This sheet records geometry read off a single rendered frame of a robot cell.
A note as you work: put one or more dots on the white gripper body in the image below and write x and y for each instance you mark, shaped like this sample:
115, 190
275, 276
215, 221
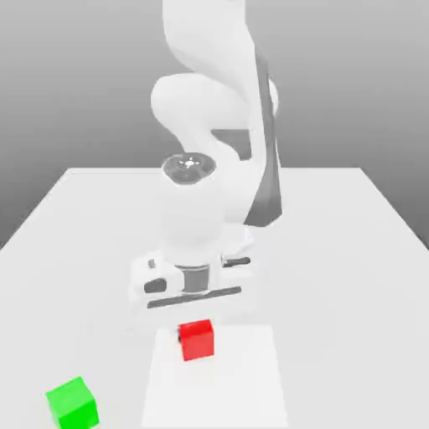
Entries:
194, 305

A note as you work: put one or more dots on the small red cube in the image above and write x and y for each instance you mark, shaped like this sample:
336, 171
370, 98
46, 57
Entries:
197, 342

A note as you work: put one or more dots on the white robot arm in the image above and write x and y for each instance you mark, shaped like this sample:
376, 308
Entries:
197, 214

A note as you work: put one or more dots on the small green cube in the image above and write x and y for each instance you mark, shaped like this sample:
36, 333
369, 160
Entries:
72, 407

